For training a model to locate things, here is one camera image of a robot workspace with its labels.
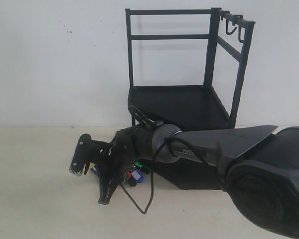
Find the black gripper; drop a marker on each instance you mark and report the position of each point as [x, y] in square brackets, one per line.
[113, 159]

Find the colourful key tag bunch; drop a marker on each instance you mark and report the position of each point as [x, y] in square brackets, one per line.
[133, 174]

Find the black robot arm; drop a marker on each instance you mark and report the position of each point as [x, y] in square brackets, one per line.
[258, 166]

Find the black two-tier corner rack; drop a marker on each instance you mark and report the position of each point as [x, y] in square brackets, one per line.
[193, 107]

